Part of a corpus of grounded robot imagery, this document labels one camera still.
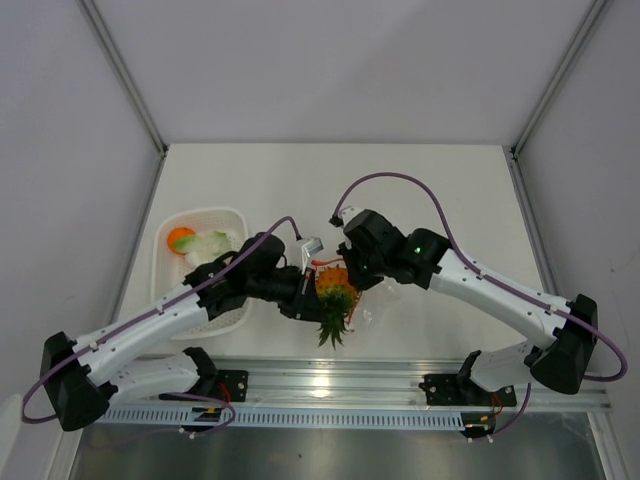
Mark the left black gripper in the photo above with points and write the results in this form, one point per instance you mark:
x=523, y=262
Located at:
x=304, y=311

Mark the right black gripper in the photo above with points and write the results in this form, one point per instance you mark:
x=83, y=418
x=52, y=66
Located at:
x=348, y=251

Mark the small orange pineapple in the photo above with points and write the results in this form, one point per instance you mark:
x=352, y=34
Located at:
x=338, y=299

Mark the clear zip bag orange zipper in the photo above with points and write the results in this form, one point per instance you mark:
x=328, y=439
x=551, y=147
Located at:
x=373, y=304

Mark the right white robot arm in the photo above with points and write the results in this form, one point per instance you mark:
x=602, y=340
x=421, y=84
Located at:
x=558, y=343

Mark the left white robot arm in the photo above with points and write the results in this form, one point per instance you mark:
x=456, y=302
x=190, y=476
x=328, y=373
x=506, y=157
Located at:
x=85, y=376

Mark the green white cabbage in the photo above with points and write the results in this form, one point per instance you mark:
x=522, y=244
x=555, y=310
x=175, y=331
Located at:
x=207, y=247

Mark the orange fruit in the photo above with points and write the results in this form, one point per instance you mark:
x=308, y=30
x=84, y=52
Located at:
x=179, y=238

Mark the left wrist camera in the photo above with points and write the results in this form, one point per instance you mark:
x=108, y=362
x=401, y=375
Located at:
x=304, y=251

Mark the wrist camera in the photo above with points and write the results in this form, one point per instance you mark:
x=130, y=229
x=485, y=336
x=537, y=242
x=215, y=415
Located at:
x=340, y=218
x=304, y=251

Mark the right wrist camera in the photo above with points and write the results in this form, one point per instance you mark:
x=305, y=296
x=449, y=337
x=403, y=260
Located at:
x=340, y=218

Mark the aluminium mounting rail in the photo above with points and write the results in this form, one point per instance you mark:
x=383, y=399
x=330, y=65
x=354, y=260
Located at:
x=374, y=384

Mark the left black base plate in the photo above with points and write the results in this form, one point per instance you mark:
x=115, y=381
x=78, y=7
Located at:
x=227, y=385

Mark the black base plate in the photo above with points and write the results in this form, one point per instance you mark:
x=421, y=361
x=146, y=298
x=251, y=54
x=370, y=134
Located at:
x=444, y=389
x=227, y=385

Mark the slotted grey cable duct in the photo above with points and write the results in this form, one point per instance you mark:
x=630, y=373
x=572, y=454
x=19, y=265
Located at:
x=249, y=416

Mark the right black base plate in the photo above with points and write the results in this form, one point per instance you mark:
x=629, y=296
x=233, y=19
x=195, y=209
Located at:
x=444, y=389

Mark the right aluminium frame post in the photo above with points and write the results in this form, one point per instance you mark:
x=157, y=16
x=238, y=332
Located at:
x=579, y=41

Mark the aluminium frame post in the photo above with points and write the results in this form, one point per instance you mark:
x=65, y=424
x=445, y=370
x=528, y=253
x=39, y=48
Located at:
x=579, y=41
x=106, y=42

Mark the left aluminium frame post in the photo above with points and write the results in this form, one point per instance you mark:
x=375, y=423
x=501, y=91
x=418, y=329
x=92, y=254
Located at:
x=106, y=42

